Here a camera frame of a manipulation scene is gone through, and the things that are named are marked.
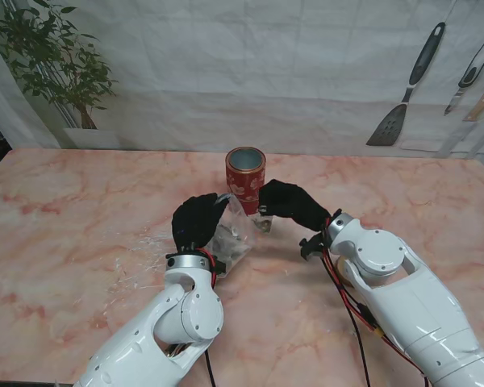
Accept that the red black left arm cable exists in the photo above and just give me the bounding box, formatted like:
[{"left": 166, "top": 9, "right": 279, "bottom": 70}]
[{"left": 196, "top": 248, "right": 220, "bottom": 387}]

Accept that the black slotted spatula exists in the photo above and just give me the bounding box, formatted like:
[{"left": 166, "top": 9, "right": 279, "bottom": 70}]
[{"left": 365, "top": 22, "right": 448, "bottom": 147}]

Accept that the red black arm cable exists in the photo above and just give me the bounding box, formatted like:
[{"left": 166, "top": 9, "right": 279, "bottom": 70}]
[
  {"left": 196, "top": 248, "right": 220, "bottom": 387},
  {"left": 320, "top": 241, "right": 429, "bottom": 387}
]

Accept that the red black right arm cable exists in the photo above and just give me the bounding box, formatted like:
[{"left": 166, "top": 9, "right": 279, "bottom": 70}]
[{"left": 320, "top": 241, "right": 429, "bottom": 387}]

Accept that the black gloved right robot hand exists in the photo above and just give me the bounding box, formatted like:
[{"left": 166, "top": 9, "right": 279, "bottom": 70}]
[{"left": 257, "top": 179, "right": 331, "bottom": 233}]

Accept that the white printed backdrop cloth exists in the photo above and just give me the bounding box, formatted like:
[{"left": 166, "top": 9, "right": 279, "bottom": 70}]
[{"left": 0, "top": 0, "right": 484, "bottom": 158}]

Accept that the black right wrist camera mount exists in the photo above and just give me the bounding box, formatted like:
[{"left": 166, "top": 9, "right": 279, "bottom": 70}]
[{"left": 299, "top": 235, "right": 328, "bottom": 261}]

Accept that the clear plastic bag of tea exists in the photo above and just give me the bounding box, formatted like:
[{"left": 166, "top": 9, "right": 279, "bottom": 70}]
[{"left": 203, "top": 193, "right": 257, "bottom": 280}]

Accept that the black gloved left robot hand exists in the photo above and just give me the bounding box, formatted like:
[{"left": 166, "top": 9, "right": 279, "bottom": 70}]
[{"left": 172, "top": 193, "right": 231, "bottom": 256}]

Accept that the green leafy potted plant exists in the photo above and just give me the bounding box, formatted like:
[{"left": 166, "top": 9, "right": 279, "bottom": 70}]
[{"left": 0, "top": 0, "right": 119, "bottom": 130}]

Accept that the red floral tea tin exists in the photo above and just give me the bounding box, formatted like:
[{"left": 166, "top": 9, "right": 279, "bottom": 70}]
[{"left": 224, "top": 146, "right": 266, "bottom": 217}]

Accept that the black handled peeler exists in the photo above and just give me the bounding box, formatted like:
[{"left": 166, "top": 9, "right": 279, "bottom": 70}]
[{"left": 444, "top": 26, "right": 484, "bottom": 116}]

